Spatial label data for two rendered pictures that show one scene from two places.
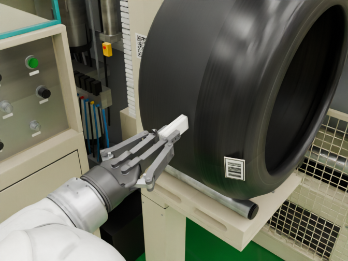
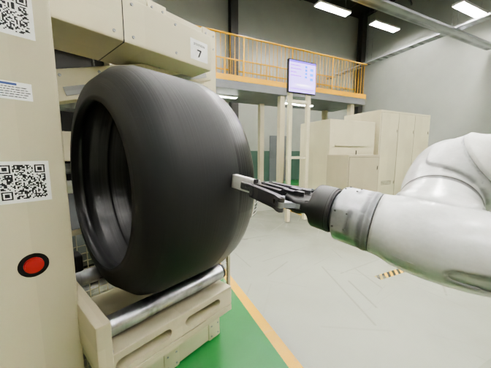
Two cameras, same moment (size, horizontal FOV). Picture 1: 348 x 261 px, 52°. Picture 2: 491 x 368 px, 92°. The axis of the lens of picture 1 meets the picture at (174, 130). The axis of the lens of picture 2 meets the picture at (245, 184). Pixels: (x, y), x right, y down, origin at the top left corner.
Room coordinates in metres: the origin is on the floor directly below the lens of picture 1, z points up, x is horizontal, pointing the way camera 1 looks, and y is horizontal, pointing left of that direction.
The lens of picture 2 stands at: (0.57, 0.51, 1.27)
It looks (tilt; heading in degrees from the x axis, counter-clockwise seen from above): 7 degrees down; 270
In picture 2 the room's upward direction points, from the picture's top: straight up
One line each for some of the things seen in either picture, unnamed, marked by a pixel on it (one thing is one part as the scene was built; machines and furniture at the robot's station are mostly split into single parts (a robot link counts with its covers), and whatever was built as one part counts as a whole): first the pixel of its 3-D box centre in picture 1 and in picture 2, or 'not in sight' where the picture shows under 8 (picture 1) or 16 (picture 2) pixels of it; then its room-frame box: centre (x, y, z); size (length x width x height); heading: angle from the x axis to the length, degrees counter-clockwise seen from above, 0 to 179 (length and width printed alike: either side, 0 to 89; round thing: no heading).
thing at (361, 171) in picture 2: not in sight; (351, 185); (-1.65, -4.43, 0.62); 0.90 x 0.56 x 1.25; 25
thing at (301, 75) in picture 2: not in sight; (302, 77); (-0.42, -3.88, 2.60); 0.60 x 0.05 x 0.55; 25
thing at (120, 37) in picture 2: not in sight; (129, 37); (1.02, -0.46, 1.71); 0.61 x 0.25 x 0.15; 49
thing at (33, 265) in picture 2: not in sight; (33, 264); (0.98, 0.08, 1.06); 0.03 x 0.02 x 0.03; 49
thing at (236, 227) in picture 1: (199, 198); (172, 317); (0.77, -0.07, 0.83); 0.36 x 0.09 x 0.06; 49
